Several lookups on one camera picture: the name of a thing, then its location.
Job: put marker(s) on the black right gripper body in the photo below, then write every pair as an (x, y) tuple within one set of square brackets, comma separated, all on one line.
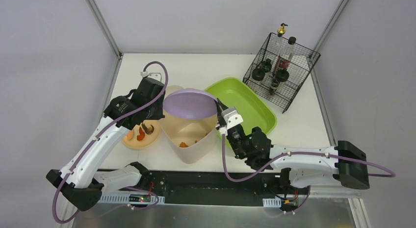
[(222, 123)]

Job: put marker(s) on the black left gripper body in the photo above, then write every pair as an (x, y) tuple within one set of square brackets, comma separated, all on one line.
[(148, 114)]

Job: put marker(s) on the purple plastic plate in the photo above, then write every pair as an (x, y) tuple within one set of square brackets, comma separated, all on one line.
[(190, 104)]

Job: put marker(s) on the green plastic tub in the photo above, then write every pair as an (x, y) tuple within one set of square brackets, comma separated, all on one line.
[(255, 113)]

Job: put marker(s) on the beige plastic bin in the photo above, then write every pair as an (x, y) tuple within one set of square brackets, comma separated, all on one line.
[(199, 134)]

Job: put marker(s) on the yellow plastic plate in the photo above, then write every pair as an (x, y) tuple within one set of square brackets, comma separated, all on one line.
[(148, 140)]

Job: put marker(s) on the black-cap shaker bottle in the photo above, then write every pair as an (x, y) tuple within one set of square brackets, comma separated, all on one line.
[(258, 74)]

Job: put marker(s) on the small pepper jar black cap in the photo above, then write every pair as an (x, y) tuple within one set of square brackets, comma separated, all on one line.
[(273, 86)]

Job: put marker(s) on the white powder shaker bottle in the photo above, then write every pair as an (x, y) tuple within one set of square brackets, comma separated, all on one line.
[(266, 65)]

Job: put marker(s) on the speckled seasoning shaker bottle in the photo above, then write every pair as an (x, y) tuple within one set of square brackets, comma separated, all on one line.
[(281, 75)]

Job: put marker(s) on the black wire basket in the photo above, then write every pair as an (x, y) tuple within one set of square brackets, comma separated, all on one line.
[(301, 65)]

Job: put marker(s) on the clear oil bottle gold spout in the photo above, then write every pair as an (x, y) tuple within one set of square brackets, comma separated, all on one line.
[(275, 43)]

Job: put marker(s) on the dark vinegar bottle red label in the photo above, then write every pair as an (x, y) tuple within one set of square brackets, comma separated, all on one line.
[(285, 56)]

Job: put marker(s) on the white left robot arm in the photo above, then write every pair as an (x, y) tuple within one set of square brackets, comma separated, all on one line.
[(79, 181)]

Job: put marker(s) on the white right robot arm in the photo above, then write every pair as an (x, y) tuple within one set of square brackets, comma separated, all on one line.
[(343, 164)]

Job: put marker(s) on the brown food scraps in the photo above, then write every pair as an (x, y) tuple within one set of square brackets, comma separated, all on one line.
[(148, 129)]

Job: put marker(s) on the pink salmon slice toy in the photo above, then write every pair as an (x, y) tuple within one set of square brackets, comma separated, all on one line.
[(130, 135)]

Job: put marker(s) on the red crab claw toy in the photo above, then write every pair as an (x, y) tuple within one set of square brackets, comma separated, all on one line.
[(141, 134)]

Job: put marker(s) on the orange chicken wing toy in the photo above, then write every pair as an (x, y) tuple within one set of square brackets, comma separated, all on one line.
[(183, 145)]

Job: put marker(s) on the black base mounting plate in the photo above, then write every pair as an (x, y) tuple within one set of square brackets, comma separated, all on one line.
[(213, 188)]

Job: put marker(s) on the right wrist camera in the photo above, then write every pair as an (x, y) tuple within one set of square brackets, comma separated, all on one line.
[(228, 119)]

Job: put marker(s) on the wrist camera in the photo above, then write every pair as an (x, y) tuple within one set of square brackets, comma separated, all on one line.
[(228, 119), (153, 75)]

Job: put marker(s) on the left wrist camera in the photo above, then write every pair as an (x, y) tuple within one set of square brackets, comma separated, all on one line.
[(153, 75)]

